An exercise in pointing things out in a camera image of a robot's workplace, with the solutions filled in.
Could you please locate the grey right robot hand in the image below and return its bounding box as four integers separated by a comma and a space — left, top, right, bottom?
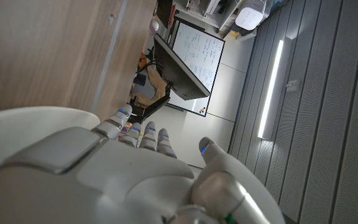
0, 104, 287, 224

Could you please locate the brown jacket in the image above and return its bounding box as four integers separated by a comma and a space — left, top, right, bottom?
130, 66, 168, 108

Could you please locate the black computer monitor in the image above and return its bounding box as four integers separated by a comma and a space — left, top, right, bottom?
153, 33, 211, 101

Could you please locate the orange basketball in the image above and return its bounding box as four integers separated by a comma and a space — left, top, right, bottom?
138, 52, 148, 70

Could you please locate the small white ball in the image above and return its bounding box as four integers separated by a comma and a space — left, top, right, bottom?
149, 20, 160, 35

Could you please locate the ceiling light strip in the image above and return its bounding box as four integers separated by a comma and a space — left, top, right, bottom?
257, 39, 285, 139

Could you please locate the white shelf unit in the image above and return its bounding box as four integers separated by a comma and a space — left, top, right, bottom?
172, 0, 245, 32

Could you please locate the white boxy device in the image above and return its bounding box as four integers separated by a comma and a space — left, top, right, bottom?
234, 0, 267, 31

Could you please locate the whiteboard with black frame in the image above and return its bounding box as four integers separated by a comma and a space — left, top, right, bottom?
168, 17, 226, 118

